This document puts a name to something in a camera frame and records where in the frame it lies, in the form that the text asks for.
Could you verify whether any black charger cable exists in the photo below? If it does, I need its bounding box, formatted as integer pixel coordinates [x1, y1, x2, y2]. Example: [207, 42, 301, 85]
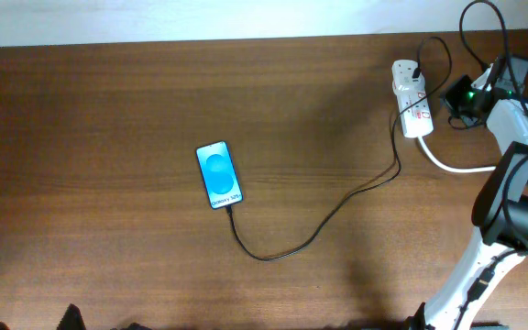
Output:
[225, 36, 453, 263]

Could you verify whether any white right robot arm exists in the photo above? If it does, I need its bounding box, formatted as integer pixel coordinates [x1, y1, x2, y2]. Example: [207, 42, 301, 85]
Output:
[403, 75, 528, 329]

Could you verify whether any white charger plug adapter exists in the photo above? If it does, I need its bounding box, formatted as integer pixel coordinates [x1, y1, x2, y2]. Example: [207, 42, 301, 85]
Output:
[392, 68, 425, 95]

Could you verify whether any white power strip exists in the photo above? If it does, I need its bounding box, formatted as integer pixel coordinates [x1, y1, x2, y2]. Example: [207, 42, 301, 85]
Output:
[391, 60, 434, 138]

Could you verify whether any white power strip cord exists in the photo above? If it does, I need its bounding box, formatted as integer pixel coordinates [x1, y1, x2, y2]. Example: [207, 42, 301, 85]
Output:
[417, 81, 528, 174]

